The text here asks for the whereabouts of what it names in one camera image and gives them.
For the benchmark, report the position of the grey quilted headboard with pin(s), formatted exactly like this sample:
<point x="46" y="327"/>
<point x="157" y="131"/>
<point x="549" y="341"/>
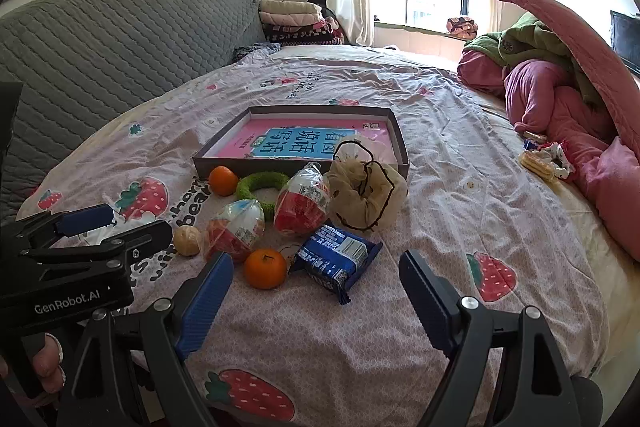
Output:
<point x="125" y="42"/>

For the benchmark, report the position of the brown biscuit packet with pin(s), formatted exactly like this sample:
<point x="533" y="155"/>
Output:
<point x="535" y="136"/>

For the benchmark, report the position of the blue snack packet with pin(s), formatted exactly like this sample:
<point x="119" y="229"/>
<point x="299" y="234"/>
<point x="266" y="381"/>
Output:
<point x="332" y="257"/>

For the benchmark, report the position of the red toy egg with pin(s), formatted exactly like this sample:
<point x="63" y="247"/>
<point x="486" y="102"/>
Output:
<point x="235" y="232"/>
<point x="300" y="207"/>

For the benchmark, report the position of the red white wrapper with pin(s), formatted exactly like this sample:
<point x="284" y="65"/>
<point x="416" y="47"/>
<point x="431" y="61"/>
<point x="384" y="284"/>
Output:
<point x="557" y="157"/>

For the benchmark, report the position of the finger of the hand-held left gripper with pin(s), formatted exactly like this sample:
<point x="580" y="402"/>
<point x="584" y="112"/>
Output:
<point x="145" y="239"/>
<point x="85" y="219"/>

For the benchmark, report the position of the pink strawberry bed sheet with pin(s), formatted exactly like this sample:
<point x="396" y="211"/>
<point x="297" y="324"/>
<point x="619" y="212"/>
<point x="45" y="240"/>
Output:
<point x="450" y="217"/>

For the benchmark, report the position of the patterned cushion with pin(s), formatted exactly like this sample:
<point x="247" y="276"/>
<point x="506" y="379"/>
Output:
<point x="461" y="26"/>

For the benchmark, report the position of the pink folded blanket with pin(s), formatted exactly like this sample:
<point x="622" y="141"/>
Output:
<point x="290" y="19"/>

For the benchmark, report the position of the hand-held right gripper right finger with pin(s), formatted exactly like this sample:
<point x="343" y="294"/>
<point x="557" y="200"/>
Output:
<point x="425" y="299"/>

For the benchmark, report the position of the cream folded blanket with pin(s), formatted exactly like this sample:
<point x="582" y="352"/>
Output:
<point x="290" y="6"/>

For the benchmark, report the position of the pink quilt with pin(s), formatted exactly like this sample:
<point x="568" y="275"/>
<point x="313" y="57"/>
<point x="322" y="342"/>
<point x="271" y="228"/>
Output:
<point x="550" y="107"/>

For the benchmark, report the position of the pink book with blue label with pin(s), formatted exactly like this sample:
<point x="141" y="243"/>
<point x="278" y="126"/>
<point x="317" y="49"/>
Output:
<point x="300" y="139"/>

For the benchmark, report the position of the orange mandarin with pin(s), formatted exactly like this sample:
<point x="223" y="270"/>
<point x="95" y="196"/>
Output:
<point x="265" y="268"/>
<point x="223" y="180"/>

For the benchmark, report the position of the pink quilted pad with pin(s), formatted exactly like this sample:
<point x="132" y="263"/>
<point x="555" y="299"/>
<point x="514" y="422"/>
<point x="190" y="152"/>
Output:
<point x="590" y="52"/>

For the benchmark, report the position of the black television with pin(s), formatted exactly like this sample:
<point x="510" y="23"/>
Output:
<point x="625" y="39"/>

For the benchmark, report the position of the dark cloth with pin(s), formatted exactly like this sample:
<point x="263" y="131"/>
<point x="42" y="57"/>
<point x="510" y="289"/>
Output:
<point x="318" y="3"/>

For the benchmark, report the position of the small blue packet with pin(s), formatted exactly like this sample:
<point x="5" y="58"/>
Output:
<point x="532" y="145"/>

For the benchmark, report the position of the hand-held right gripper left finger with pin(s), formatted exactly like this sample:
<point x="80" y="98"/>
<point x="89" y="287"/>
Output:
<point x="202" y="312"/>

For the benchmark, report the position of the grey cardboard box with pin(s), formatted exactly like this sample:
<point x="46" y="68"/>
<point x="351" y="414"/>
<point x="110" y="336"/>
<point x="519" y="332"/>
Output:
<point x="395" y="132"/>

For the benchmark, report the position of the dark checkered folded blanket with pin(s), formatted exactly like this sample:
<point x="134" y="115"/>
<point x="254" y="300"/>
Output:
<point x="300" y="34"/>

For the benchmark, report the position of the yellow biscuit packet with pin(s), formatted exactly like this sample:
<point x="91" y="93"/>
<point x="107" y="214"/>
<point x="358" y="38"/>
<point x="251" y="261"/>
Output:
<point x="535" y="164"/>

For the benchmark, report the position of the green blanket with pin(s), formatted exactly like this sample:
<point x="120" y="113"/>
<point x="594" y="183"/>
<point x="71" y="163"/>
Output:
<point x="530" y="39"/>

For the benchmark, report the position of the person's left hand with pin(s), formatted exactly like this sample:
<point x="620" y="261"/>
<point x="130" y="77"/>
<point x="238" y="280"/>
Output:
<point x="48" y="359"/>

